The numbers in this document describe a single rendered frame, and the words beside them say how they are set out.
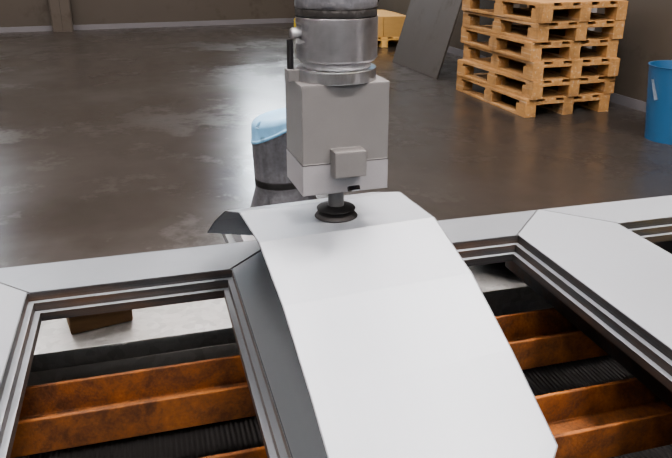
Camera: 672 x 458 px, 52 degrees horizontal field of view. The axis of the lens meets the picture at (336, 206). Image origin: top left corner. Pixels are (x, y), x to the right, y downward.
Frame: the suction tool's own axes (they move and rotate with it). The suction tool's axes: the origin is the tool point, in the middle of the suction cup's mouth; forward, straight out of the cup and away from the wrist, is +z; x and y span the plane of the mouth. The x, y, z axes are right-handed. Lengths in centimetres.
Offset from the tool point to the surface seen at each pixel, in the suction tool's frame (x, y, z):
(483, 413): -22.3, 5.2, 7.7
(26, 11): 1136, -145, 77
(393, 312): -13.8, 0.8, 2.6
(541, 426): -23.8, 9.5, 8.8
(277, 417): -7.3, -8.2, 16.1
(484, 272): 45, 44, 33
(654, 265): 9, 50, 16
